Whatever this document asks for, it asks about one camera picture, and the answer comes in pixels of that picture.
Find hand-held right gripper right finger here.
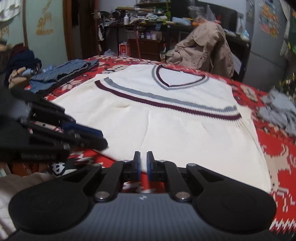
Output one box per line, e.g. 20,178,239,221
147,151,228,202

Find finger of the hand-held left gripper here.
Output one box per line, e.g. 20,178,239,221
28,123,109,150
11,89,103,137

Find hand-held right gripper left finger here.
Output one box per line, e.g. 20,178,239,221
62,151,141,202

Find cream knit vest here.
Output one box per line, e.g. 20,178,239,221
52,64,272,194

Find white fleece clothing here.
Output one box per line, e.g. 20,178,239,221
0,171,60,237

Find blue jeans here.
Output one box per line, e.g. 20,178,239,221
30,59,100,94

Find navy cloth pile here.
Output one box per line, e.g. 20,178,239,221
5,50,42,79

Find red and white box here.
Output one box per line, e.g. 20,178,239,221
119,42,130,57

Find brown wooden cabinet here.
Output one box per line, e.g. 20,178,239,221
128,38,166,62

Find red patterned blanket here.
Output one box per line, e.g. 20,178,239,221
7,56,296,239

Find beige jacket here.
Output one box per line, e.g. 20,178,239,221
166,22,235,78

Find grey cloth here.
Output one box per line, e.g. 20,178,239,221
258,89,296,137

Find light blue pouch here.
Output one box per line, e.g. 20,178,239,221
172,17,191,25

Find orange bag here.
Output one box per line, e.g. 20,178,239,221
192,17,208,26

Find grey refrigerator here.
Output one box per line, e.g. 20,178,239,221
240,0,296,86

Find colourful fridge stickers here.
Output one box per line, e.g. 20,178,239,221
259,2,281,39

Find green Christmas banner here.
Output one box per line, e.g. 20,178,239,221
280,0,296,61

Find brown wooden door frame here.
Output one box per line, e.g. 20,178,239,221
63,0,77,61

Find red broom handle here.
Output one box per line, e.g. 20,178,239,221
134,23,142,58

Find gold wall decal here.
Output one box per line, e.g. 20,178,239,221
36,0,55,36

